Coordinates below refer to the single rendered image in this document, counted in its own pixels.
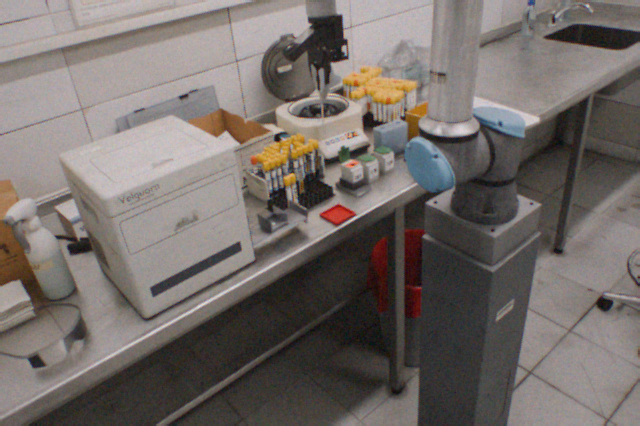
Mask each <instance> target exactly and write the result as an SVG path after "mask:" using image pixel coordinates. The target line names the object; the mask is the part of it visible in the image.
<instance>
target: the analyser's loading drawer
mask: <svg viewBox="0 0 640 426"><path fill-rule="evenodd" d="M289 204H290V208H289V209H287V210H284V211H282V210H280V209H278V208H276V207H275V206H273V207H272V209H273V213H272V214H270V215H268V216H266V217H263V216H261V215H260V214H258V213H257V216H258V222H259V223H258V224H256V225H254V226H252V227H250V230H251V236H252V241H253V246H254V247H255V246H257V245H259V244H261V243H263V242H265V241H266V240H268V239H270V238H272V237H274V236H276V235H278V234H280V233H282V232H283V231H285V230H288V229H290V228H292V227H294V226H296V225H298V224H299V223H301V222H305V223H309V222H308V214H307V209H306V208H304V207H302V206H300V205H298V204H297V203H295V201H293V200H291V199H290V200H289ZM272 223H275V225H272Z"/></svg>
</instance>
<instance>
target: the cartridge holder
mask: <svg viewBox="0 0 640 426"><path fill-rule="evenodd" d="M335 184H336V187H338V188H340V189H342V190H344V191H346V192H348V193H351V194H353V195H355V196H357V197H358V196H360V195H362V194H363V193H365V192H367V191H369V190H371V186H370V185H368V184H366V177H364V176H363V178H361V179H359V180H358V181H356V182H354V183H352V182H350V181H348V180H346V179H344V178H342V177H340V181H338V182H336V183H335Z"/></svg>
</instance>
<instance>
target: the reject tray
mask: <svg viewBox="0 0 640 426"><path fill-rule="evenodd" d="M319 216H320V217H321V218H323V219H325V220H327V221H328V222H330V223H333V224H335V225H337V226H338V225H340V224H342V223H343V222H345V221H347V220H349V219H351V218H352V217H354V216H356V212H354V211H352V210H350V209H348V208H346V207H344V206H342V205H340V204H338V205H336V206H334V207H332V208H329V209H327V210H325V211H323V212H322V213H320V214H319Z"/></svg>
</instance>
